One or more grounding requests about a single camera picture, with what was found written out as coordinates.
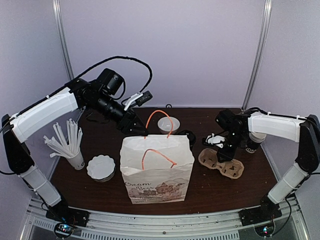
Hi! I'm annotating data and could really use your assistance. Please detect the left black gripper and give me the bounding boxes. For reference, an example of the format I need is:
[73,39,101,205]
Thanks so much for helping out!
[88,91,150,136]

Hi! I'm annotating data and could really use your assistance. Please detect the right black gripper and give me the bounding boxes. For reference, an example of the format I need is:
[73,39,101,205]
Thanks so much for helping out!
[216,130,246,163]

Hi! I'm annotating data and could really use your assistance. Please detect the brown cardboard cup carrier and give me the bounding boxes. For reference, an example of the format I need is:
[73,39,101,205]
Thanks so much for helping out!
[198,148,245,180]

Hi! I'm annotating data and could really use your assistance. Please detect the black lidded coffee cup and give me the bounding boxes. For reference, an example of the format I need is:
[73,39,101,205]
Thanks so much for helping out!
[177,130,197,150]

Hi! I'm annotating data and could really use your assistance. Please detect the white paper takeout bag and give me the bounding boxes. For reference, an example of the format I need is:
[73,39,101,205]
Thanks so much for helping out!
[120,121,195,205]

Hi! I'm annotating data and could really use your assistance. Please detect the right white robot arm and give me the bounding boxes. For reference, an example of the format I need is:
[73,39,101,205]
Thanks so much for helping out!
[215,107,320,221]

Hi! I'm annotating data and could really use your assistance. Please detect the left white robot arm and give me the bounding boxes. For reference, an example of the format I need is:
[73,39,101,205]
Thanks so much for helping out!
[1,68,153,222]

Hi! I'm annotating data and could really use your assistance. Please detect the white ceramic bowl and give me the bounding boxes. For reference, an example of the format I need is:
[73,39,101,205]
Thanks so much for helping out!
[157,116,181,134]

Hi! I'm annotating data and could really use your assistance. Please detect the white fluted dish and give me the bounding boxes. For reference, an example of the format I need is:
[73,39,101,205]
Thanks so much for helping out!
[86,155,116,183]

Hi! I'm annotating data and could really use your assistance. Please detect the bundle of wrapped straws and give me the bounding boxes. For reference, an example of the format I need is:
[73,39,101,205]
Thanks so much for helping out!
[43,118,83,159]

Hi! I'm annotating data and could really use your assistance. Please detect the white cup holding straws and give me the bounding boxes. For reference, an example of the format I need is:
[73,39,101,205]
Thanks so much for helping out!
[65,149,85,171]

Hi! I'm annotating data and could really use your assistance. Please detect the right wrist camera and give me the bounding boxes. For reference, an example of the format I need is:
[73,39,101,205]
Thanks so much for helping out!
[202,133,226,149]

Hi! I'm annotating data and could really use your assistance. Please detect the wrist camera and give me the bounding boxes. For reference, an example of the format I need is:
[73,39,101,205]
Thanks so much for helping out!
[124,90,153,111]
[202,133,226,149]

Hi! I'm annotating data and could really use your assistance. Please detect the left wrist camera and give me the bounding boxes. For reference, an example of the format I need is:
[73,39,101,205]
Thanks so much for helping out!
[124,90,153,111]

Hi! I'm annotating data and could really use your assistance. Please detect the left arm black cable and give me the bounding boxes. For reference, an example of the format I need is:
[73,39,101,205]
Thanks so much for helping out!
[0,56,154,131]

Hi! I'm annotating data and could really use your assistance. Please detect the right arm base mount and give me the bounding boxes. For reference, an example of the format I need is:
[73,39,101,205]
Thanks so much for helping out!
[238,206,282,227]

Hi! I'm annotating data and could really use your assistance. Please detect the aluminium front rail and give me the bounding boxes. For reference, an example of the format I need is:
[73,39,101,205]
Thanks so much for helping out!
[21,196,307,240]

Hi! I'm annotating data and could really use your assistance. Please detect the right aluminium frame post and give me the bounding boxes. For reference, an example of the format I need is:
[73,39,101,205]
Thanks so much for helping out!
[241,0,273,110]

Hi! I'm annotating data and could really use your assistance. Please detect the aluminium frame post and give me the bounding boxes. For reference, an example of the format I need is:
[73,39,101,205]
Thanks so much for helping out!
[52,0,75,81]
[241,0,273,110]

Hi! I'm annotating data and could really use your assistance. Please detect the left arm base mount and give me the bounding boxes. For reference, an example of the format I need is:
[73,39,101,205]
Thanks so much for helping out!
[45,206,90,227]

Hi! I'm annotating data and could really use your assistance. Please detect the left aluminium frame post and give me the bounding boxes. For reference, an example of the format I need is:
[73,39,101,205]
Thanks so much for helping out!
[52,0,75,81]

